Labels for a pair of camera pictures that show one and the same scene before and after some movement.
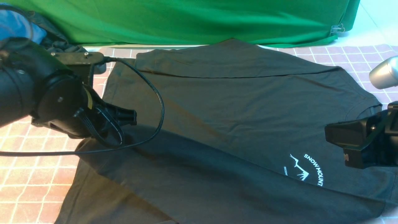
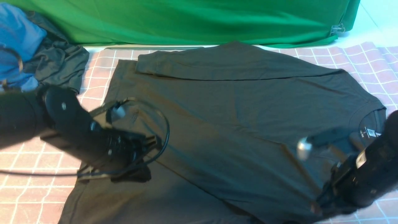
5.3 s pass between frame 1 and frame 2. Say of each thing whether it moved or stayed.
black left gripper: moved
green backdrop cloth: stayed
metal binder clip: stayed
